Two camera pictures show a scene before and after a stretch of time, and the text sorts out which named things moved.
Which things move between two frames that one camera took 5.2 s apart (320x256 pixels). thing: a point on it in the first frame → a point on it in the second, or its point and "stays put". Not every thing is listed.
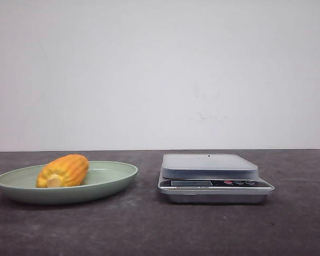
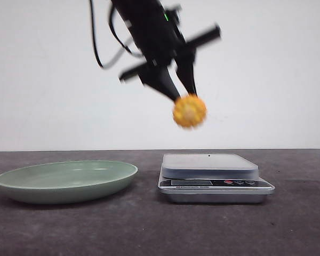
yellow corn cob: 65,170 → 189,112
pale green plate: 64,180 stays put
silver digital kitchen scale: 211,178 stays put
